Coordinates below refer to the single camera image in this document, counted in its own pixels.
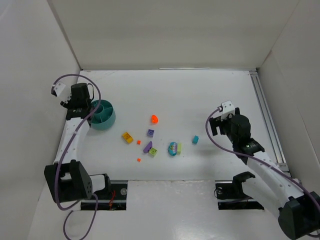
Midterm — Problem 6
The teal small lego brick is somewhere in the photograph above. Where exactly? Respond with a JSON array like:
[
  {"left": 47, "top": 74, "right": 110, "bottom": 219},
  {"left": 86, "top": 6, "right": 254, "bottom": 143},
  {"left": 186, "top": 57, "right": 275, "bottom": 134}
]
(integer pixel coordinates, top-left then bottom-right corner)
[{"left": 192, "top": 135, "right": 199, "bottom": 145}]

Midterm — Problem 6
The yellow lego brick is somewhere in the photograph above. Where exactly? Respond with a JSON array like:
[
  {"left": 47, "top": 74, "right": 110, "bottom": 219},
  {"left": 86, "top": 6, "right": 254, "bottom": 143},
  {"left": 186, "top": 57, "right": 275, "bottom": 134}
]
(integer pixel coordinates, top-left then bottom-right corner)
[{"left": 122, "top": 132, "right": 134, "bottom": 144}]

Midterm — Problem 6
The purple square lego brick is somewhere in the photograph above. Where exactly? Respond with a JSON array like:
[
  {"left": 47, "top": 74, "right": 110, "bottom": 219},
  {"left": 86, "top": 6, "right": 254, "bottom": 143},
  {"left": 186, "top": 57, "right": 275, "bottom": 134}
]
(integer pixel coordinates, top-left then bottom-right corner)
[{"left": 146, "top": 129, "right": 155, "bottom": 138}]

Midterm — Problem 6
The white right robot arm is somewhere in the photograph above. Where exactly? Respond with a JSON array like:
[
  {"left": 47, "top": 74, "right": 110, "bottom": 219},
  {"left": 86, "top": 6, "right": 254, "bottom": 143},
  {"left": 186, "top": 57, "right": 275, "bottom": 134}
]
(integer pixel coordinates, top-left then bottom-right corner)
[{"left": 205, "top": 102, "right": 320, "bottom": 240}]

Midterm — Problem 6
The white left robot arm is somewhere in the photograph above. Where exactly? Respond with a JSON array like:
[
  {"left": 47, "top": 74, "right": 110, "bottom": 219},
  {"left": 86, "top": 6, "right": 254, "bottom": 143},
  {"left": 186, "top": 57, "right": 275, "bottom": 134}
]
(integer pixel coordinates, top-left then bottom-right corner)
[{"left": 44, "top": 82, "right": 115, "bottom": 203}]

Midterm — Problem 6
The teal round divided container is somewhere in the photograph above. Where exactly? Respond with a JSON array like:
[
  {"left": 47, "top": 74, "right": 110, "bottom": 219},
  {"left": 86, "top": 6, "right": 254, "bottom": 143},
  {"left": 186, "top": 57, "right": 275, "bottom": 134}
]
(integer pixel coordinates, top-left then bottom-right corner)
[{"left": 91, "top": 99, "right": 116, "bottom": 131}]

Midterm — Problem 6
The pale green lego brick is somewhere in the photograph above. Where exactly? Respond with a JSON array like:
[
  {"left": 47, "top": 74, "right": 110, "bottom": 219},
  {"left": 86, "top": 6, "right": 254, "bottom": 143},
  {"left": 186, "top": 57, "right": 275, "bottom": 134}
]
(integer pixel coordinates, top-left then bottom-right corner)
[{"left": 177, "top": 143, "right": 182, "bottom": 155}]

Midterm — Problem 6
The teal printed oval lego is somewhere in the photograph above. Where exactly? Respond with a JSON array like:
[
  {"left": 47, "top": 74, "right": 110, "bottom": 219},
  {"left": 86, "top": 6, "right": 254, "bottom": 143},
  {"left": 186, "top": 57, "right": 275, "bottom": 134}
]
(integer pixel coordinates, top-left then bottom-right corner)
[{"left": 168, "top": 142, "right": 178, "bottom": 157}]

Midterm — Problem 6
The orange dome lego piece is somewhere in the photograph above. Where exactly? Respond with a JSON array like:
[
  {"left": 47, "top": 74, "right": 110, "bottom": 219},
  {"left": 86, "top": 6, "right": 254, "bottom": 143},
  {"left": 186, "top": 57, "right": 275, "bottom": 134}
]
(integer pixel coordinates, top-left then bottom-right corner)
[{"left": 150, "top": 114, "right": 159, "bottom": 125}]

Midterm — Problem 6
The lime green square lego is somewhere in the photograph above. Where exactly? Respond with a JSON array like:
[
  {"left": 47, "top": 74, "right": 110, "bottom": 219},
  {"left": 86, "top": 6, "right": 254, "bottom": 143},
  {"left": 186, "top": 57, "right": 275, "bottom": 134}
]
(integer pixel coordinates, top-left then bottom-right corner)
[{"left": 148, "top": 147, "right": 158, "bottom": 157}]

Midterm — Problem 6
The purple curved lego piece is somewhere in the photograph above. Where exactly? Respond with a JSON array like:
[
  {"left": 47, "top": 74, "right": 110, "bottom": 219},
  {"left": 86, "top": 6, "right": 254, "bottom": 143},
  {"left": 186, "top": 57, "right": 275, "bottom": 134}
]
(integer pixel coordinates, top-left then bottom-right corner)
[{"left": 143, "top": 141, "right": 153, "bottom": 154}]

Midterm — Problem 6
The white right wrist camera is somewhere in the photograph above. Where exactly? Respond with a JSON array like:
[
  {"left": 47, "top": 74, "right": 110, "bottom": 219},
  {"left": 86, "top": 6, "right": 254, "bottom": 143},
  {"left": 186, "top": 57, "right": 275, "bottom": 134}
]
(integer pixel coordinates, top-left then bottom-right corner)
[{"left": 218, "top": 100, "right": 236, "bottom": 122}]

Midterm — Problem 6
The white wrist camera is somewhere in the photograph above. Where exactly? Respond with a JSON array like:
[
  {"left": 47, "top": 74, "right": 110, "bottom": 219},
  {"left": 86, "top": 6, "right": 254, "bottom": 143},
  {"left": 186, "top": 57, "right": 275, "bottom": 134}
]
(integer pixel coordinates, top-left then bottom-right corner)
[
  {"left": 51, "top": 82, "right": 66, "bottom": 99},
  {"left": 218, "top": 100, "right": 236, "bottom": 122}
]

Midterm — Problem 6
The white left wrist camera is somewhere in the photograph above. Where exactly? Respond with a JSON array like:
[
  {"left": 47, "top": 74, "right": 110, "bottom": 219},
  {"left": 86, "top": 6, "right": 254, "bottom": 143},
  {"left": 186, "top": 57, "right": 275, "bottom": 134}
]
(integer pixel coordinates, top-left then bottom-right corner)
[{"left": 51, "top": 82, "right": 66, "bottom": 99}]

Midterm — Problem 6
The aluminium rail right side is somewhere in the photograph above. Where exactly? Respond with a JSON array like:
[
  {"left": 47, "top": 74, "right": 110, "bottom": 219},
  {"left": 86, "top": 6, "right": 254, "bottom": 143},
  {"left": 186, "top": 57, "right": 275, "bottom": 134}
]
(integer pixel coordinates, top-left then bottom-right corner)
[{"left": 249, "top": 70, "right": 291, "bottom": 176}]

